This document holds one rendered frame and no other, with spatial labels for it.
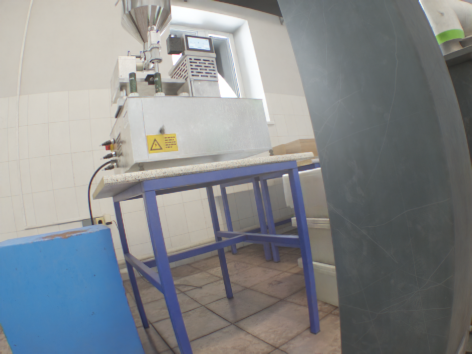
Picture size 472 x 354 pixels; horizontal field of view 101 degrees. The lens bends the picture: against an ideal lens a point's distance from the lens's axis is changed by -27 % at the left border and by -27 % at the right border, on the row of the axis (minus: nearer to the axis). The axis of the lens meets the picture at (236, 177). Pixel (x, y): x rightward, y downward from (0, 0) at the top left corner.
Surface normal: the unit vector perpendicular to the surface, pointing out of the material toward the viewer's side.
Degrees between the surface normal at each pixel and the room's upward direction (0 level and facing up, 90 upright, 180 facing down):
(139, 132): 90
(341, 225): 90
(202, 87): 90
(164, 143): 90
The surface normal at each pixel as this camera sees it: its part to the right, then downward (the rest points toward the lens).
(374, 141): -0.84, 0.13
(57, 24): 0.54, -0.13
